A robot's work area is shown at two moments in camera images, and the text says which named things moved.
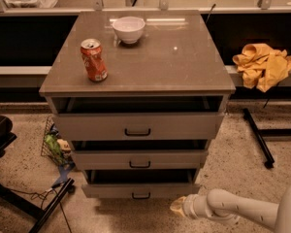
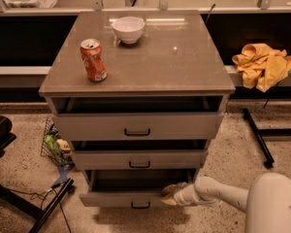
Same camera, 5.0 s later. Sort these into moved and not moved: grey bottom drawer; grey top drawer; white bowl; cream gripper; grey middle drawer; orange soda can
Moved: cream gripper; grey bottom drawer
Not moved: white bowl; orange soda can; grey middle drawer; grey top drawer
